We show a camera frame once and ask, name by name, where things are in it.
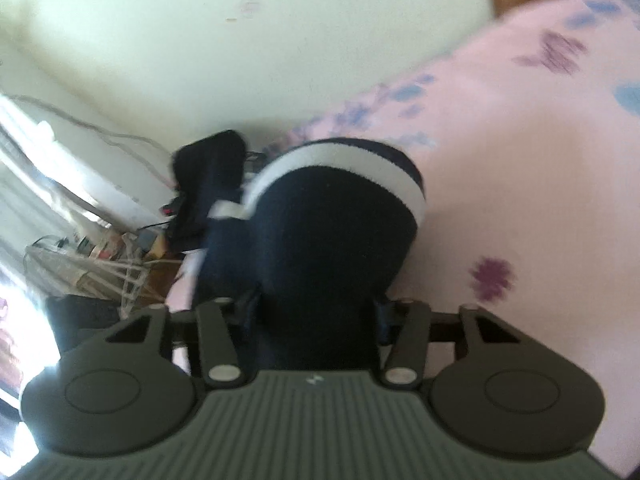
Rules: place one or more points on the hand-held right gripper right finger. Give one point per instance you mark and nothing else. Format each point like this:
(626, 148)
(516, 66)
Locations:
(384, 322)

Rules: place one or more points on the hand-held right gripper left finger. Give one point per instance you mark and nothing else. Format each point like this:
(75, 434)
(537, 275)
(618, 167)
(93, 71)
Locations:
(217, 332)

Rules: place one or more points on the green black white striped sweater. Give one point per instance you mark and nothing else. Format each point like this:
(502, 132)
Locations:
(320, 240)

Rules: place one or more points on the black folded cloth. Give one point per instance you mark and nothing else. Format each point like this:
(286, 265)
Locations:
(205, 180)

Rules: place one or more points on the pink tree print bedsheet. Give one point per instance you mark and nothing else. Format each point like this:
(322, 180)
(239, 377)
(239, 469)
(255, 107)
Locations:
(525, 170)

